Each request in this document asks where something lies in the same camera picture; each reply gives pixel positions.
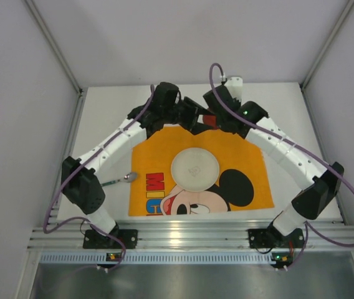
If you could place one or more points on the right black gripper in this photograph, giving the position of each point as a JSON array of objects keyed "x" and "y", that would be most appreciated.
[{"x": 219, "y": 117}]

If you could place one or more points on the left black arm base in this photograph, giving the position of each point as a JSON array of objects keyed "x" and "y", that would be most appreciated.
[{"x": 96, "y": 240}]

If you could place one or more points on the cream round plate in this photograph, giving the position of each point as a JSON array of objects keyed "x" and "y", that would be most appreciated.
[{"x": 195, "y": 169}]

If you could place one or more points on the aluminium rail frame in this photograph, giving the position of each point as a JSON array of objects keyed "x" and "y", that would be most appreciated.
[{"x": 112, "y": 51}]

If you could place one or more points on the spoon with green handle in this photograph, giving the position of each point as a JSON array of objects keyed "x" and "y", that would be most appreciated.
[{"x": 128, "y": 178}]

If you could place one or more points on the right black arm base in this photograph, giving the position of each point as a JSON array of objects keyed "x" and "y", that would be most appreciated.
[{"x": 271, "y": 238}]

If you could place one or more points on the slotted cable duct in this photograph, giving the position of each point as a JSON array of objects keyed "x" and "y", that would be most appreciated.
[{"x": 163, "y": 258}]

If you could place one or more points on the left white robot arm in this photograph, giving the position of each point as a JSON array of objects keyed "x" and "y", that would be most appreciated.
[{"x": 79, "y": 181}]

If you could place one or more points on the orange Mickey Mouse placemat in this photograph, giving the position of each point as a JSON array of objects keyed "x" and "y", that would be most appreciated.
[{"x": 242, "y": 183}]

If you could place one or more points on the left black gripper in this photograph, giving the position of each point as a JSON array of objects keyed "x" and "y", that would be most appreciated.
[{"x": 190, "y": 109}]

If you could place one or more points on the pink plastic cup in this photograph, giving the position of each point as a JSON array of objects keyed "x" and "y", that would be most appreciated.
[{"x": 210, "y": 120}]

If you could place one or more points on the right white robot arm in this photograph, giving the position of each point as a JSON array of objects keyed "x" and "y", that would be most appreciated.
[{"x": 318, "y": 186}]

